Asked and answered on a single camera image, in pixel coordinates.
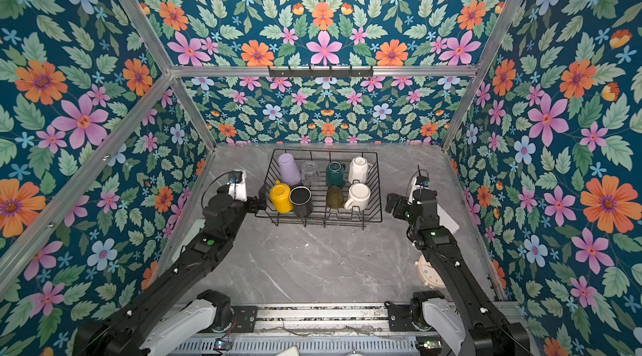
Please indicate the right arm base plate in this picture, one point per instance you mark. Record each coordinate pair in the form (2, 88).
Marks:
(405, 318)

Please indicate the yellow mug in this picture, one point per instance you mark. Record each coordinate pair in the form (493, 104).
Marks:
(280, 197)

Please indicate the green mug cream interior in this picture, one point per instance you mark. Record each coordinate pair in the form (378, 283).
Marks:
(335, 174)

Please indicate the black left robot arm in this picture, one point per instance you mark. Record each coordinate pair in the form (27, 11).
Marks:
(125, 331)

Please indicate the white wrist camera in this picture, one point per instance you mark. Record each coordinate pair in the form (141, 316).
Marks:
(237, 185)
(419, 181)

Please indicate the olive textured glass tumbler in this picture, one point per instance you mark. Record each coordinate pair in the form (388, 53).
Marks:
(334, 198)

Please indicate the lilac plastic cup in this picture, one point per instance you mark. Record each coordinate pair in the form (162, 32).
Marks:
(289, 170)

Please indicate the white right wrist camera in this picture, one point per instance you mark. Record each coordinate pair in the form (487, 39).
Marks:
(419, 181)

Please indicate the white mug red interior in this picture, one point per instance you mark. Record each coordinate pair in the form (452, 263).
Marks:
(358, 198)

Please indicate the black wire dish rack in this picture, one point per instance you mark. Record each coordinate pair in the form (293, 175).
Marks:
(322, 214)

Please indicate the dark wall hook rail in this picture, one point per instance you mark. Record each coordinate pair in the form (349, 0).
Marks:
(310, 72)

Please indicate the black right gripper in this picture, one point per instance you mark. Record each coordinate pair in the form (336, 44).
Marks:
(402, 204)

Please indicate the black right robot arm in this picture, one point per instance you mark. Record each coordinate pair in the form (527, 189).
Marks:
(476, 326)

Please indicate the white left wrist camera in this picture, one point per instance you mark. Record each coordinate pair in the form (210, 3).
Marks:
(237, 185)

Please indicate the clear drinking glass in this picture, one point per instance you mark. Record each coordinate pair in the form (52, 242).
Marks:
(310, 173)

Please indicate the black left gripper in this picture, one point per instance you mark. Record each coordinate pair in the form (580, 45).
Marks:
(255, 206)

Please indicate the black mug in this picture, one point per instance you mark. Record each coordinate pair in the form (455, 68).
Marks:
(301, 199)

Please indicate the white ceramic mug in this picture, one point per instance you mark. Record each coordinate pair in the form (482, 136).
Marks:
(358, 170)

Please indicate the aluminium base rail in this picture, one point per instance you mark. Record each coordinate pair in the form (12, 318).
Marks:
(203, 315)

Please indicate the round pink wall clock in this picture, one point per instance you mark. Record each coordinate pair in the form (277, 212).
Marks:
(428, 274)

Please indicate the pale green sponge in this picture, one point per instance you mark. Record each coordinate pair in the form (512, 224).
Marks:
(198, 225)

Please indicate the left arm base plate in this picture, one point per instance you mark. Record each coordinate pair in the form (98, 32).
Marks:
(244, 319)

